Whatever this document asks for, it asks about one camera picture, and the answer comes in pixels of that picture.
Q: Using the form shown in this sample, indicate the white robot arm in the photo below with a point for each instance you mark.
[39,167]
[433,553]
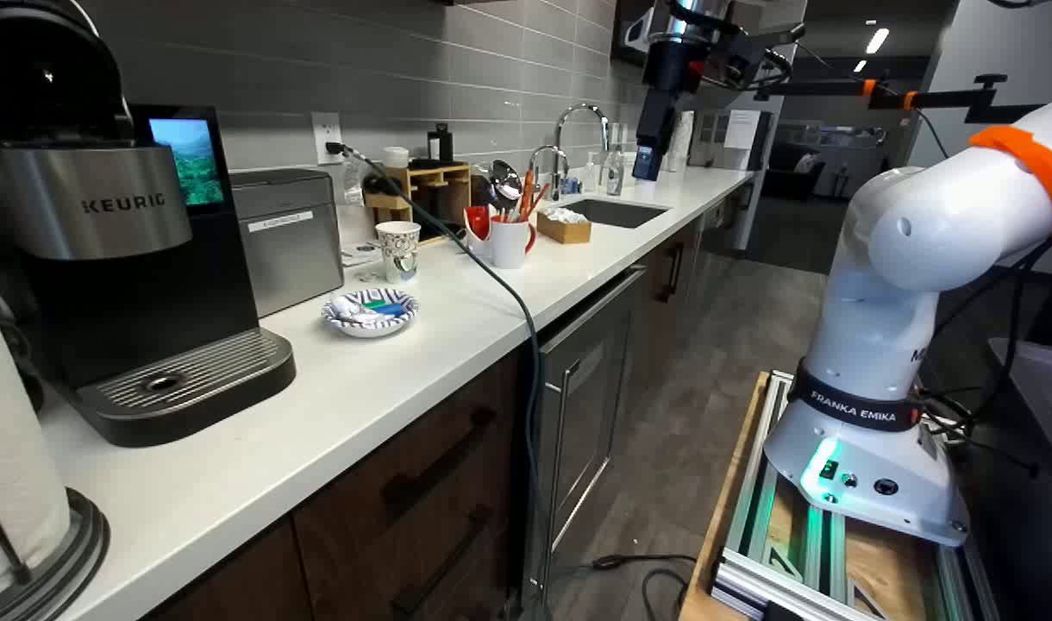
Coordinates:
[848,435]

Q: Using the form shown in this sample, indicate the white wall outlet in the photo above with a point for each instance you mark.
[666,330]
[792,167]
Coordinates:
[324,136]

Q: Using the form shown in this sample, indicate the silver bin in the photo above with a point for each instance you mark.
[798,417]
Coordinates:
[291,236]

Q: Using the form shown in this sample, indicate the stainless dishwasher front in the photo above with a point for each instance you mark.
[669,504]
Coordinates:
[585,364]

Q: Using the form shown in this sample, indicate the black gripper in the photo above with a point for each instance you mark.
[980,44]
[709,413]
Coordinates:
[675,67]

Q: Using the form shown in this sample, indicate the black Keurig coffee maker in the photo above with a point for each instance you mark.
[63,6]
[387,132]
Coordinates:
[120,270]

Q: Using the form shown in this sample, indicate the chrome kitchen faucet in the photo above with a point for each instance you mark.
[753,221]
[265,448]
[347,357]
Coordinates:
[581,129]

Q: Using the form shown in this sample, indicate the wooden pod organizer rack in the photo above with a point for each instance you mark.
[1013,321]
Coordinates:
[418,195]

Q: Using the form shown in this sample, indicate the wooden sugar packet box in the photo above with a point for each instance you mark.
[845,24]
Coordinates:
[562,226]

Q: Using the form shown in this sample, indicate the patterned paper cup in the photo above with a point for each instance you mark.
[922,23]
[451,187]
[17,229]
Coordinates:
[397,242]

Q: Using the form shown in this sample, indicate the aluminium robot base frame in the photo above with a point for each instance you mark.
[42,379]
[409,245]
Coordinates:
[775,558]

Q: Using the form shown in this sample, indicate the black sink basin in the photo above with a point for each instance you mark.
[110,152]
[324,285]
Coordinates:
[614,213]

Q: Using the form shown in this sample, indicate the white red mug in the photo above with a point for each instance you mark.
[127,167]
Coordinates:
[493,241]

